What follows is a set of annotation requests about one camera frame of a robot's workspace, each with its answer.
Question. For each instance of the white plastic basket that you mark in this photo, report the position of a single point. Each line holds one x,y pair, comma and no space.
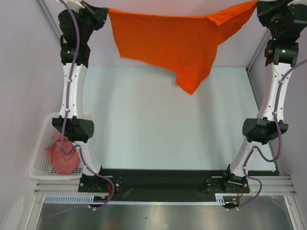
40,167

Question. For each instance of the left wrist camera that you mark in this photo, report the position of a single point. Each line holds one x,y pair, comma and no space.
72,4

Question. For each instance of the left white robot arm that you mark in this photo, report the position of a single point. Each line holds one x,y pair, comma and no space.
77,22

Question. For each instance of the orange t shirt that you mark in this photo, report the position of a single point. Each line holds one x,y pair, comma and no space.
185,45

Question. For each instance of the aluminium frame rail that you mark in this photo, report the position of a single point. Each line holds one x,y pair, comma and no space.
271,186

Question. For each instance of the aluminium frame post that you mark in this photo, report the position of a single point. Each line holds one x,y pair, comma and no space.
51,23
259,48

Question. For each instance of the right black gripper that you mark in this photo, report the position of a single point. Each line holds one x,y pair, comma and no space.
266,8

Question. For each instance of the right aluminium frame post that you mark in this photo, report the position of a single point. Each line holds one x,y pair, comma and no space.
259,48

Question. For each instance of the left aluminium frame post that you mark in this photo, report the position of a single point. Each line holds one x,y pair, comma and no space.
51,23

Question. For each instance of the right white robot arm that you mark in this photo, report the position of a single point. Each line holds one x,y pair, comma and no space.
285,19

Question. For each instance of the pink t shirt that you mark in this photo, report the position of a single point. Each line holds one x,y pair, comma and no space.
63,164

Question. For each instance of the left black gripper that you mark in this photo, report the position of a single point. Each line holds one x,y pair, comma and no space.
98,15

